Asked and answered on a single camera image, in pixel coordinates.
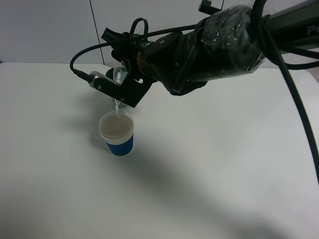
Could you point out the blue sleeved paper cup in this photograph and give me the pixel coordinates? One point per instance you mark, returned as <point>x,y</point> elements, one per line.
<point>117,132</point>

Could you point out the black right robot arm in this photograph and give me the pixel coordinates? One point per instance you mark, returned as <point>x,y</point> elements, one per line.
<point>228,43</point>

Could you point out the teal green plastic cup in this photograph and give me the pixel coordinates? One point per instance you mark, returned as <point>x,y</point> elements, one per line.
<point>109,74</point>

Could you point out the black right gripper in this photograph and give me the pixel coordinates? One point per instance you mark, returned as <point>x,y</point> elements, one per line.
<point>169,60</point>

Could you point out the clear green-label water bottle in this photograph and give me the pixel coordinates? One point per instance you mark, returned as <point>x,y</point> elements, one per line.
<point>119,74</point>

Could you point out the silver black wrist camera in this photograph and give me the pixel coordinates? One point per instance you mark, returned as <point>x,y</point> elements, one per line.
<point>106,85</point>

